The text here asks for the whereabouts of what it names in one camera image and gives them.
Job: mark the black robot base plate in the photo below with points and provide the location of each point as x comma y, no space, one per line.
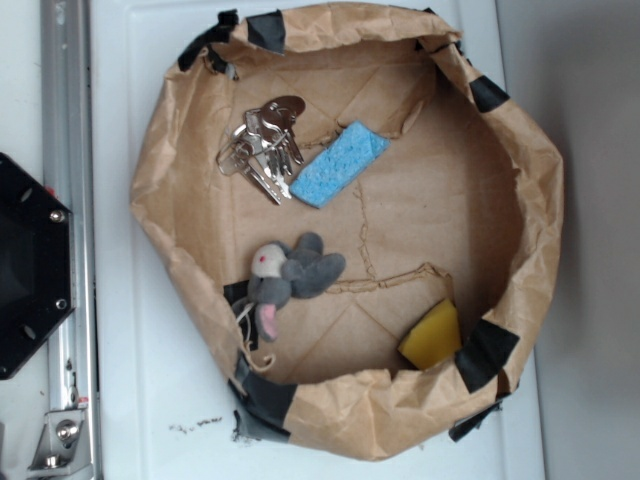
36,282

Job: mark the brown paper bag bin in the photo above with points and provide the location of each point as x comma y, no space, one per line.
466,204

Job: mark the silver key bunch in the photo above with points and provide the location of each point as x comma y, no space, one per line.
263,148

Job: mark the aluminium extrusion rail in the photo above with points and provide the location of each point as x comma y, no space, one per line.
67,168

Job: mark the blue sponge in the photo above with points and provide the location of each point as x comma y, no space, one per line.
341,163

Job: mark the metal corner bracket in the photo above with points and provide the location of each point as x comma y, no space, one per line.
63,447

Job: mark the grey plush bunny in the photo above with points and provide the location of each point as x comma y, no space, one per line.
280,273

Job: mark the yellow sponge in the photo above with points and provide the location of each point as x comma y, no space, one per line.
434,338

